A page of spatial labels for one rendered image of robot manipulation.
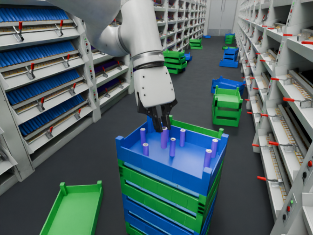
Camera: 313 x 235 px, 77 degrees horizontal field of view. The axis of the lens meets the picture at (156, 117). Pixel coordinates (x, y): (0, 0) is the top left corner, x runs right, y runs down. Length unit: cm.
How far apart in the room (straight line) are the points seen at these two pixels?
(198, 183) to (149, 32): 40
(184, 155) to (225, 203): 49
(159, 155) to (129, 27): 39
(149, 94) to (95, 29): 19
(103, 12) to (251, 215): 100
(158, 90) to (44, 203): 87
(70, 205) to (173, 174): 67
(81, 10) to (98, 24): 5
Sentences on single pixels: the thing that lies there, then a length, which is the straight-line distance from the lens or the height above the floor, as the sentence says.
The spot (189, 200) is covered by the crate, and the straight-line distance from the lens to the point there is 60.
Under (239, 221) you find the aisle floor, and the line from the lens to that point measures 105.
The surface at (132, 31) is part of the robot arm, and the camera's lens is 52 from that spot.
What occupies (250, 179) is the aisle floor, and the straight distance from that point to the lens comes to 126.
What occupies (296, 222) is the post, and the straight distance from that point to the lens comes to 81.
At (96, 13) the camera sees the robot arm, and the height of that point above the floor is 82.
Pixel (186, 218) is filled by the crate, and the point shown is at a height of 28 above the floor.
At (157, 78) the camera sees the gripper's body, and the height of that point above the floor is 67.
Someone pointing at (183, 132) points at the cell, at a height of 46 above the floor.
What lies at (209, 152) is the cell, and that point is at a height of 47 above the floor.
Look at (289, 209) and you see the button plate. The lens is 83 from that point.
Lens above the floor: 82
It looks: 28 degrees down
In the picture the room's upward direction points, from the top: straight up
